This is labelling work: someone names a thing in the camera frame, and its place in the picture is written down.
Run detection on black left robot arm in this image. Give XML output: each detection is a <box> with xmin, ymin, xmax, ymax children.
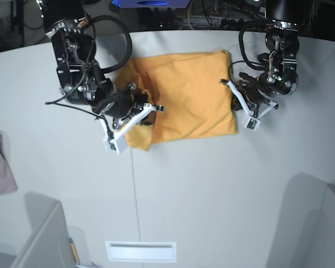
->
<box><xmin>234</xmin><ymin>1</ymin><xmax>305</xmax><ymax>112</ymax></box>

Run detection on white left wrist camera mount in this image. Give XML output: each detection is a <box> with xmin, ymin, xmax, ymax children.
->
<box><xmin>221</xmin><ymin>79</ymin><xmax>279</xmax><ymax>132</ymax></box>

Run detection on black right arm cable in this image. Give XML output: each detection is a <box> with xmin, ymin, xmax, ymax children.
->
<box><xmin>83</xmin><ymin>15</ymin><xmax>133</xmax><ymax>74</ymax></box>

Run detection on yellow T-shirt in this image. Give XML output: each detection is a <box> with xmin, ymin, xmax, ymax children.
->
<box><xmin>114</xmin><ymin>50</ymin><xmax>237</xmax><ymax>151</ymax></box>

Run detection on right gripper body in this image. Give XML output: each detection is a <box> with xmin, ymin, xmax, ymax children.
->
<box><xmin>93</xmin><ymin>82</ymin><xmax>149</xmax><ymax>130</ymax></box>

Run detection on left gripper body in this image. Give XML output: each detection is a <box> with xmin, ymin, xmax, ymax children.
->
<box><xmin>237</xmin><ymin>72</ymin><xmax>276</xmax><ymax>111</ymax></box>

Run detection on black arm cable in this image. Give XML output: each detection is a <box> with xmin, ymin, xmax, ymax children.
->
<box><xmin>228</xmin><ymin>22</ymin><xmax>271</xmax><ymax>82</ymax></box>
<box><xmin>83</xmin><ymin>15</ymin><xmax>133</xmax><ymax>74</ymax></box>

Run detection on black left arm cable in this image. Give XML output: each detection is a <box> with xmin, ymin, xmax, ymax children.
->
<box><xmin>228</xmin><ymin>22</ymin><xmax>271</xmax><ymax>82</ymax></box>

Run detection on purple box with blue oval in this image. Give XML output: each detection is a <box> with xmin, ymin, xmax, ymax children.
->
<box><xmin>117</xmin><ymin>0</ymin><xmax>190</xmax><ymax>8</ymax></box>

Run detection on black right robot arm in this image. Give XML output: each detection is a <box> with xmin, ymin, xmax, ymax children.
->
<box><xmin>37</xmin><ymin>1</ymin><xmax>148</xmax><ymax>130</ymax></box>

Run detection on grey left bin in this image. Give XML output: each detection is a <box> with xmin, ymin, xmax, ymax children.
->
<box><xmin>11</xmin><ymin>193</ymin><xmax>76</xmax><ymax>268</ymax></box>

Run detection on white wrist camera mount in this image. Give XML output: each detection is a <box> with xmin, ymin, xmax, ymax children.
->
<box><xmin>221</xmin><ymin>79</ymin><xmax>279</xmax><ymax>132</ymax></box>
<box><xmin>99</xmin><ymin>103</ymin><xmax>165</xmax><ymax>154</ymax></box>

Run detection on grey bin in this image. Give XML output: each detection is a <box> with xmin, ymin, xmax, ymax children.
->
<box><xmin>11</xmin><ymin>193</ymin><xmax>76</xmax><ymax>268</ymax></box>
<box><xmin>302</xmin><ymin>184</ymin><xmax>335</xmax><ymax>267</ymax></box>

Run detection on wooden pencil in bin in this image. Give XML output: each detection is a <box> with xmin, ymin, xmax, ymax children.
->
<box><xmin>70</xmin><ymin>242</ymin><xmax>80</xmax><ymax>264</ymax></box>

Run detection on white table slot plate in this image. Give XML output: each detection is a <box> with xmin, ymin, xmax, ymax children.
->
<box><xmin>106</xmin><ymin>241</ymin><xmax>177</xmax><ymax>263</ymax></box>

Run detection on grey right bin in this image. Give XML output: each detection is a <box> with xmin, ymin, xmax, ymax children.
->
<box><xmin>302</xmin><ymin>184</ymin><xmax>335</xmax><ymax>267</ymax></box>

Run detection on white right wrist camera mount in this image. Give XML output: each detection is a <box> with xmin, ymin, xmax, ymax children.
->
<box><xmin>99</xmin><ymin>103</ymin><xmax>165</xmax><ymax>154</ymax></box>

